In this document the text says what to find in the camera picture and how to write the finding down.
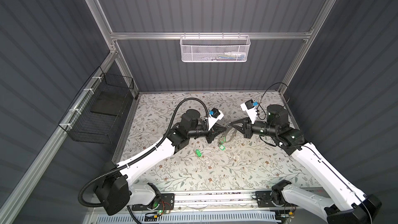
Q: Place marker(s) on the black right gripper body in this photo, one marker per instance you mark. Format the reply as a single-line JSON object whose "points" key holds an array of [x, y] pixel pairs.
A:
{"points": [[249, 128]]}

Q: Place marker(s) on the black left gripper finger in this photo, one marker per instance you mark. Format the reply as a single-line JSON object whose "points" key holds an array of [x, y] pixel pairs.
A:
{"points": [[213, 135], [219, 128]]}

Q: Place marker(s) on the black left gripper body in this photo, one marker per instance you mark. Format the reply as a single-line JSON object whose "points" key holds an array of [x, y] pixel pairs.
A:
{"points": [[211, 132]]}

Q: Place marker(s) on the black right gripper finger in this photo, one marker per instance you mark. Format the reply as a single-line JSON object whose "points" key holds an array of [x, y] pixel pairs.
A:
{"points": [[242, 121], [236, 129]]}

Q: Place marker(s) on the green key tag with key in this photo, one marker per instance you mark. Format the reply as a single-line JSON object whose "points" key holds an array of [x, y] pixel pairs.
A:
{"points": [[198, 153]]}

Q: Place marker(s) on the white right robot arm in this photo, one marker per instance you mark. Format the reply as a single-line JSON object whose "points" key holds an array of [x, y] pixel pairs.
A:
{"points": [[345, 204]]}

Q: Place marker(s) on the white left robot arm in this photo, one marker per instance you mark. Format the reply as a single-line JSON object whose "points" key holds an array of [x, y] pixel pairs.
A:
{"points": [[118, 190]]}

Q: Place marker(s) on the items in white basket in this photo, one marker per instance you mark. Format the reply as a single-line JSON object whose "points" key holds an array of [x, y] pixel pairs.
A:
{"points": [[227, 56]]}

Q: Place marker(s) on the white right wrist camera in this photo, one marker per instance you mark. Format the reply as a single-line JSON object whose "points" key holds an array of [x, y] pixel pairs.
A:
{"points": [[250, 107]]}

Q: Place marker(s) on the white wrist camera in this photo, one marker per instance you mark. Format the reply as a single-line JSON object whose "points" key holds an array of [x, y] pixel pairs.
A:
{"points": [[250, 107], [213, 116]]}

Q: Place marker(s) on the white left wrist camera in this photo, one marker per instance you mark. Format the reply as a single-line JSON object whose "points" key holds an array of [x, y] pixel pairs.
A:
{"points": [[213, 116]]}

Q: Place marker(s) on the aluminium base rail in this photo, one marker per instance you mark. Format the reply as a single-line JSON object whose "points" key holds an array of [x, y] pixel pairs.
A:
{"points": [[217, 199]]}

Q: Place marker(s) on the white wire mesh basket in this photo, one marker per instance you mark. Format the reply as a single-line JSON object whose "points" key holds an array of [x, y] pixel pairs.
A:
{"points": [[194, 50]]}

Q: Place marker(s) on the white slotted cable duct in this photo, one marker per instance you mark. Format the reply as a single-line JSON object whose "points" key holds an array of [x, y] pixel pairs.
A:
{"points": [[215, 217]]}

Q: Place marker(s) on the black wire basket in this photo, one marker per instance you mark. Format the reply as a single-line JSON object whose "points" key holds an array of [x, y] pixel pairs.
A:
{"points": [[104, 111]]}

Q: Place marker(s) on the horizontal aluminium frame bar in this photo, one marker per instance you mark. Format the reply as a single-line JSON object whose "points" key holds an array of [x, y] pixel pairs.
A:
{"points": [[211, 35]]}

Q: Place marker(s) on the left side aluminium rail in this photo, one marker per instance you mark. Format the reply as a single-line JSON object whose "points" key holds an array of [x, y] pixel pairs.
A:
{"points": [[15, 202]]}

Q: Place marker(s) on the aluminium frame corner post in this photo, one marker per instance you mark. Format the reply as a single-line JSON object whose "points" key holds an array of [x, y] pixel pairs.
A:
{"points": [[307, 43]]}

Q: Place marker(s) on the left aluminium frame post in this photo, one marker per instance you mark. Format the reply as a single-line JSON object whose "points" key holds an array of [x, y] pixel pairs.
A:
{"points": [[106, 31]]}

